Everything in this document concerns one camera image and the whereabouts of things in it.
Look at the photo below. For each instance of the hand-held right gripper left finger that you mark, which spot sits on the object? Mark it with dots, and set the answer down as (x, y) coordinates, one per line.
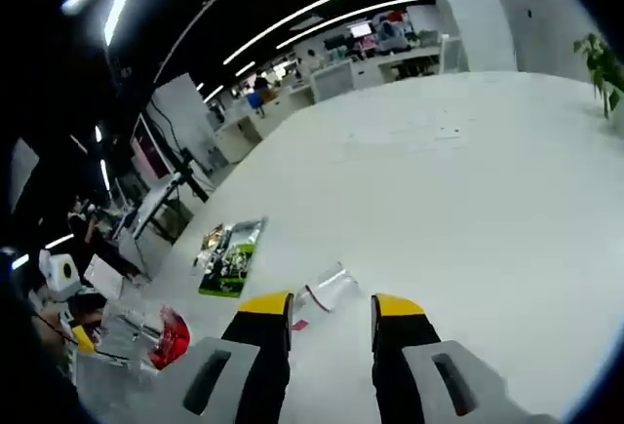
(263, 370)

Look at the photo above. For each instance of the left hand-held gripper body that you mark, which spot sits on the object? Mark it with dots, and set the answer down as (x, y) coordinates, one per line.
(56, 275)

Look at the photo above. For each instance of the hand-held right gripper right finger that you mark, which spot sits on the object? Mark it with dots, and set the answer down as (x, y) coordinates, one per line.
(395, 375)

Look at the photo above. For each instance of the red collar skincare pump bottle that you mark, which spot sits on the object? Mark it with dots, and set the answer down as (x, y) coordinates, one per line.
(170, 341)

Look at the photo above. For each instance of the green silver skincare sachet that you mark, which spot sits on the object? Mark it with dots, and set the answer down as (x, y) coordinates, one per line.
(236, 268)

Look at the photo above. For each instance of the white skincare bottle clear cap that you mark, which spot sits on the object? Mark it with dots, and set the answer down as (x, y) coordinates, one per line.
(331, 287)

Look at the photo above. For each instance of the small dark skincare sachet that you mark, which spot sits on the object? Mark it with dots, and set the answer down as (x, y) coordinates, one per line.
(220, 254)

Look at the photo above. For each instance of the gold skincare sachet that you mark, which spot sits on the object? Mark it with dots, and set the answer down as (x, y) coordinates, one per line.
(212, 239)

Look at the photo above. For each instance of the white square ceiling panel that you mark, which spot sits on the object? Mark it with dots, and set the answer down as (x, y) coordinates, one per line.
(24, 175)

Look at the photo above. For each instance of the grey tilted desk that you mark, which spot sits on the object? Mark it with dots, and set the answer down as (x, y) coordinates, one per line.
(156, 200)

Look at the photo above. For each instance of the pink red monitor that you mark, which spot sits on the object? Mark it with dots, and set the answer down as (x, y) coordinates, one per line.
(148, 151)

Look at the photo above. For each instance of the white cabinet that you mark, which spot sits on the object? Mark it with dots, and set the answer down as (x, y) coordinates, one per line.
(332, 82)

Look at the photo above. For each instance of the potted green plant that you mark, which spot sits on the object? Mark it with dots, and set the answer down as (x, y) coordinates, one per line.
(604, 73)

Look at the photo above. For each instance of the bright wall screen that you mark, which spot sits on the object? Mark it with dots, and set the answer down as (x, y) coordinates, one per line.
(361, 29)

